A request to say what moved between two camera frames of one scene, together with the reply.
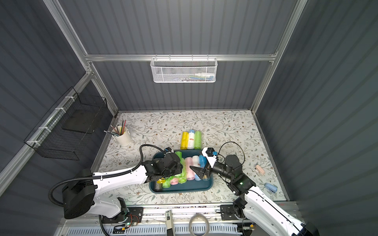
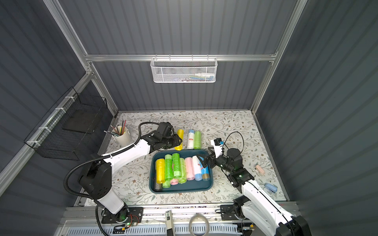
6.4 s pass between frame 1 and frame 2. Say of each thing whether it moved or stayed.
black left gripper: moved
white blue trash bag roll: stayed
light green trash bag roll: stayed
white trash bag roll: stayed
